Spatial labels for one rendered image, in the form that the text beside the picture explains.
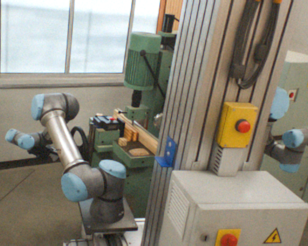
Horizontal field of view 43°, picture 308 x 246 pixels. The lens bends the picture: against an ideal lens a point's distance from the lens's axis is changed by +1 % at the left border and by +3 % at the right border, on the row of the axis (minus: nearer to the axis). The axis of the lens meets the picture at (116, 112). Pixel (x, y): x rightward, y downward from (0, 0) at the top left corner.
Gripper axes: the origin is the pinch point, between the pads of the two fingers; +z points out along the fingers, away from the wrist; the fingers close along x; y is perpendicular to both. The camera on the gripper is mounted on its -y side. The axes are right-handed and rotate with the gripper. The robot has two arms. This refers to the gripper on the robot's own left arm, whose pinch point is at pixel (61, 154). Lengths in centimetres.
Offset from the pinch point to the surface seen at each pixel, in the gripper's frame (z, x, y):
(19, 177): 39, -105, 66
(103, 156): 20.2, 8.8, -11.9
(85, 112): 69, -124, -11
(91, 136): 3.4, 10.5, -20.0
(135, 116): 20.4, 12.8, -43.6
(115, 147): 13.9, 22.6, -23.0
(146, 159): 22, 41, -29
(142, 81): 8, 17, -63
